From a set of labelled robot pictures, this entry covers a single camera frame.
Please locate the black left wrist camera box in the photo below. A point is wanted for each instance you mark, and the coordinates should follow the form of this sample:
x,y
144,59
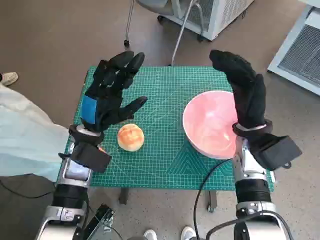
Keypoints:
x,y
92,158

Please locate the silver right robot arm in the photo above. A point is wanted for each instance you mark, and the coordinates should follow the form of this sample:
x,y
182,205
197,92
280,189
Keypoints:
x,y
252,192

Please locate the black table leg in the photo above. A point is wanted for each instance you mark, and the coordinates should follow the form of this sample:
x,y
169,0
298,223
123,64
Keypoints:
x,y
212,200
124,196

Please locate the black and chrome metal stand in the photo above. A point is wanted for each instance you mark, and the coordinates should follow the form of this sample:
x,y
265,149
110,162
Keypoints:
x,y
100,217

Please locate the white cabinet with mesh panel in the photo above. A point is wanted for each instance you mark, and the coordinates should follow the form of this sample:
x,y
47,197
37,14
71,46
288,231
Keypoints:
x,y
220,15
300,50

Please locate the person's white shoe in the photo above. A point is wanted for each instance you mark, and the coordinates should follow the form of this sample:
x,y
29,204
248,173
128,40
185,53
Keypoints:
x,y
8,78

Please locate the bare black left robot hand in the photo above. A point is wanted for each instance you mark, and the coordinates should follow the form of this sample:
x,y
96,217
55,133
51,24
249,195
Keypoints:
x,y
105,110

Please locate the green cutting mat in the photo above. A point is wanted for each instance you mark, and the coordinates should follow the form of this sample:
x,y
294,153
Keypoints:
x,y
162,100

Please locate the grey chair with metal legs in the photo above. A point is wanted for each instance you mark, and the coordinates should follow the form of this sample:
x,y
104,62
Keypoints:
x,y
180,35

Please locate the person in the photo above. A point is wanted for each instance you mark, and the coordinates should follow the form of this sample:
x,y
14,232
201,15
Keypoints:
x,y
25,137

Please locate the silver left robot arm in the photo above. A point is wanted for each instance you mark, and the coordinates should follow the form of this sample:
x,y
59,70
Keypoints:
x,y
72,192

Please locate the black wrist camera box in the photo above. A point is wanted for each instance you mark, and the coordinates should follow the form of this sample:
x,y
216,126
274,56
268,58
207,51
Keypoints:
x,y
277,150
92,158

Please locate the pink bowl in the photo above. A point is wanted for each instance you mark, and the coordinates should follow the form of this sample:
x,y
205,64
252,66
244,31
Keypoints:
x,y
207,125

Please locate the round bread bun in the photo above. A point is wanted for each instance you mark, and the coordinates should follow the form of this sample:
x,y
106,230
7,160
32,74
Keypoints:
x,y
131,137

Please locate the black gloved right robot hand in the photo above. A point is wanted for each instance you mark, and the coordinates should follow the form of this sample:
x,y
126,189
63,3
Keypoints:
x,y
247,95

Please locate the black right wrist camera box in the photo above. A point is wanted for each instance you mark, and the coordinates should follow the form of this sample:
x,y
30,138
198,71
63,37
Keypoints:
x,y
277,150

